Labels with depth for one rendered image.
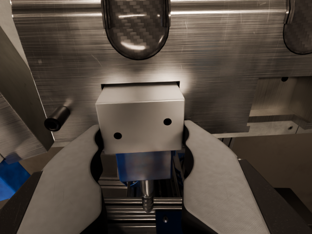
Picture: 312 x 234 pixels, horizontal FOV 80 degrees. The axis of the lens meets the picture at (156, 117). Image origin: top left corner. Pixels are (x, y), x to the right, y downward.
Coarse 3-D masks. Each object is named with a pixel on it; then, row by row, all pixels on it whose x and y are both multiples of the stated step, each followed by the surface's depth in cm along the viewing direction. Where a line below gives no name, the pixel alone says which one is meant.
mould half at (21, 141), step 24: (0, 48) 17; (0, 72) 16; (24, 72) 19; (0, 96) 16; (24, 96) 18; (0, 120) 17; (24, 120) 17; (0, 144) 18; (24, 144) 18; (48, 144) 19
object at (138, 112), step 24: (120, 96) 11; (144, 96) 11; (168, 96) 11; (120, 120) 11; (144, 120) 11; (168, 120) 12; (120, 144) 12; (144, 144) 12; (168, 144) 12; (120, 168) 14; (144, 168) 14; (168, 168) 15; (144, 192) 17
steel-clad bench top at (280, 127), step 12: (0, 0) 17; (0, 12) 18; (0, 24) 18; (12, 24) 18; (12, 36) 19; (24, 60) 20; (240, 132) 26; (252, 132) 26; (264, 132) 27; (276, 132) 27; (288, 132) 27; (300, 132) 27; (60, 144) 25
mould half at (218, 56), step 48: (48, 0) 10; (96, 0) 10; (192, 0) 11; (240, 0) 11; (48, 48) 11; (96, 48) 11; (192, 48) 12; (240, 48) 12; (288, 48) 13; (48, 96) 13; (96, 96) 13; (192, 96) 13; (240, 96) 14
